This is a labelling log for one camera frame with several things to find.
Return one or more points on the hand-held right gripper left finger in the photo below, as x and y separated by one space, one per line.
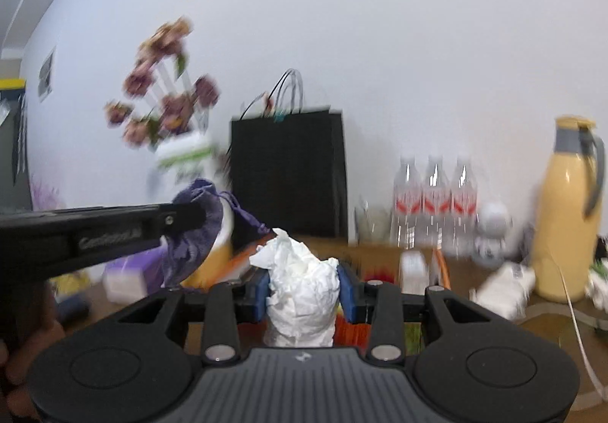
259 292

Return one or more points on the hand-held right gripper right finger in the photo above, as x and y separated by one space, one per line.
346 295

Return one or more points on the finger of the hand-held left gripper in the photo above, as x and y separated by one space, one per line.
185 216

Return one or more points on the white tissue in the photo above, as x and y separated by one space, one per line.
299 290

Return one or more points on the orange-edged cardboard box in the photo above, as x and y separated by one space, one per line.
375 257

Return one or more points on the person's left hand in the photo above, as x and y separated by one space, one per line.
21 356

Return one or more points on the purple box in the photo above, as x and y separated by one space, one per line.
126 278

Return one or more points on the white tissue pack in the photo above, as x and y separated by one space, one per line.
414 268

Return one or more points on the clear glass cup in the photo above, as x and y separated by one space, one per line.
375 223

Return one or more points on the dark cabinet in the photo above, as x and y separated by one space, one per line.
12 157

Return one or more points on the purple flower bouquet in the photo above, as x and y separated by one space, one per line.
176 109

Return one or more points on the red label water bottle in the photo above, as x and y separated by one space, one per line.
436 204
464 207
407 204

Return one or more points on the black paper bag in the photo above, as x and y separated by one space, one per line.
289 166

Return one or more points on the white robot figurine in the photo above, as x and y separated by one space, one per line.
494 219

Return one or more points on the yellow thermos jug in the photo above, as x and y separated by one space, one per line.
560 214

